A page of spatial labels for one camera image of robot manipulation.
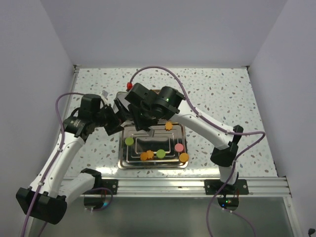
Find cookie tin with paper cups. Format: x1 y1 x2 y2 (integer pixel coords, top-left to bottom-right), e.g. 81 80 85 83
152 89 160 94

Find green round cookie centre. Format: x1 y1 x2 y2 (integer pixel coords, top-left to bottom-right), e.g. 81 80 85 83
156 149 166 159

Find orange flower cookie top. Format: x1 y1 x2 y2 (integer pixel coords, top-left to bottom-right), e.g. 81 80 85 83
165 121 173 131

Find green round cookie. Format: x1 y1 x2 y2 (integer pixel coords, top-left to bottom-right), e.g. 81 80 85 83
156 149 166 159
124 137 134 146

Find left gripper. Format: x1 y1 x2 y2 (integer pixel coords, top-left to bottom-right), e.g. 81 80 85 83
92 98 134 135

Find left black mounting bracket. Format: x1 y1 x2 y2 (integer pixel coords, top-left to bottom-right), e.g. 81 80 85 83
98 179 119 197

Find black mounting bracket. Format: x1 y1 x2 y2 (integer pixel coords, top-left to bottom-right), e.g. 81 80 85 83
98 179 119 197
204 179 249 195

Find aluminium front rail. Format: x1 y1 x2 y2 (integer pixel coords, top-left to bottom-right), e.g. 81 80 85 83
32 176 292 198

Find steel serving tray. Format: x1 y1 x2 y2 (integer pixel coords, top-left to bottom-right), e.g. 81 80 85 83
118 122 188 169

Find right black mounting bracket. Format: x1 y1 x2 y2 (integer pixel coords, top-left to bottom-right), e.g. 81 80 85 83
204 179 249 195

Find silver tin lid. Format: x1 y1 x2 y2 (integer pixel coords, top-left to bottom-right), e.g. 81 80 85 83
113 92 131 120

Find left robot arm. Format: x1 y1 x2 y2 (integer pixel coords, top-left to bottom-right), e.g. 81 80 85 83
16 94 126 225

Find orange flower cookie bottom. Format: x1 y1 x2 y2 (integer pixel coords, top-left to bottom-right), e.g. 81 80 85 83
146 150 155 160

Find orange round biscuit bottom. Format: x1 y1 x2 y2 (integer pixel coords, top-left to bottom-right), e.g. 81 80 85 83
140 152 148 161

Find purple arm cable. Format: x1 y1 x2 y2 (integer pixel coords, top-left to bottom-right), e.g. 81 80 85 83
128 65 266 237
18 92 86 237

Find green round cookie left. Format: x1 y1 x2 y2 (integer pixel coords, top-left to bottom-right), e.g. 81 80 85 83
124 137 134 146

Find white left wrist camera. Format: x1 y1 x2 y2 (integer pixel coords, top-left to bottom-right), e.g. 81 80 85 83
101 90 109 98

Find orange flower cookie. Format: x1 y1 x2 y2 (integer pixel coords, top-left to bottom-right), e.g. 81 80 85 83
146 150 155 160
165 121 173 131

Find orange round biscuit right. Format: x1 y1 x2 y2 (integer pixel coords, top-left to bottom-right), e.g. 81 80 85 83
179 153 189 163

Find metal tongs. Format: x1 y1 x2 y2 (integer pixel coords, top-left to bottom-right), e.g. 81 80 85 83
148 126 155 137

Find orange round biscuit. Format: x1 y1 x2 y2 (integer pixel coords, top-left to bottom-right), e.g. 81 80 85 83
179 153 189 163
140 152 148 161

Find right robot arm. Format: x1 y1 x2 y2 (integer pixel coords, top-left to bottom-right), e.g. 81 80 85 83
124 83 243 194

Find pink round cookie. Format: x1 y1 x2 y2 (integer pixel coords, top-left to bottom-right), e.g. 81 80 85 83
174 143 184 153

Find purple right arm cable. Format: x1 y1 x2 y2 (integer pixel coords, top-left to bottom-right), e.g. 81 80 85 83
128 65 266 237

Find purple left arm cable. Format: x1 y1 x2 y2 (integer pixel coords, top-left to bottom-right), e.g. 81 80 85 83
18 92 86 237

